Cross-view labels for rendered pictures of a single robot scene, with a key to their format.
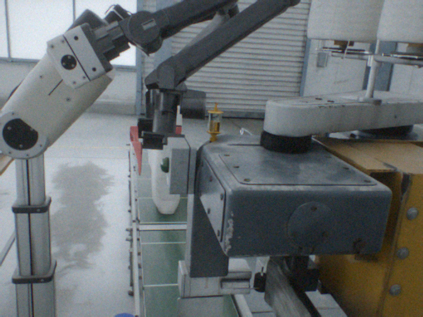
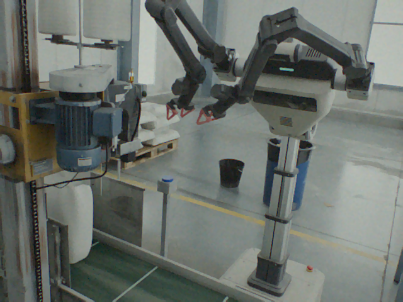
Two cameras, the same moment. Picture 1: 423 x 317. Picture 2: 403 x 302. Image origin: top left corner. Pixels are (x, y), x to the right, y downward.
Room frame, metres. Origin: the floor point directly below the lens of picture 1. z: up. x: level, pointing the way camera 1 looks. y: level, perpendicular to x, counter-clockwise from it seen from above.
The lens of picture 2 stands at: (2.16, -1.08, 1.56)
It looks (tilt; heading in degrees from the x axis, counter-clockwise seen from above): 16 degrees down; 130
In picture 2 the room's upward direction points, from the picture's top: 5 degrees clockwise
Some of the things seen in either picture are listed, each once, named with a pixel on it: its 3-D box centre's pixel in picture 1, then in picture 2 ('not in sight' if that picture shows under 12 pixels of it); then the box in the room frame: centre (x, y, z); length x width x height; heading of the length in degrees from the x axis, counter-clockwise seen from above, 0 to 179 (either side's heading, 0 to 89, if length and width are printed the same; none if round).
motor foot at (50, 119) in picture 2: not in sight; (53, 112); (0.94, -0.47, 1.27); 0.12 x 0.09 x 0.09; 102
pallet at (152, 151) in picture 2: not in sight; (129, 146); (-1.74, 1.93, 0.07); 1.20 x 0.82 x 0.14; 104
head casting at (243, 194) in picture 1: (269, 225); (98, 107); (0.67, -0.11, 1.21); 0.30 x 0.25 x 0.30; 12
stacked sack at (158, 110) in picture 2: not in sight; (144, 107); (-1.83, 2.25, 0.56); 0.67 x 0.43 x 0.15; 12
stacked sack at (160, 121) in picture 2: not in sight; (155, 119); (-1.62, 2.28, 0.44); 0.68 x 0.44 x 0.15; 102
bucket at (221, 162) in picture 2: not in sight; (230, 173); (-0.14, 2.12, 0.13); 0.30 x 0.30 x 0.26
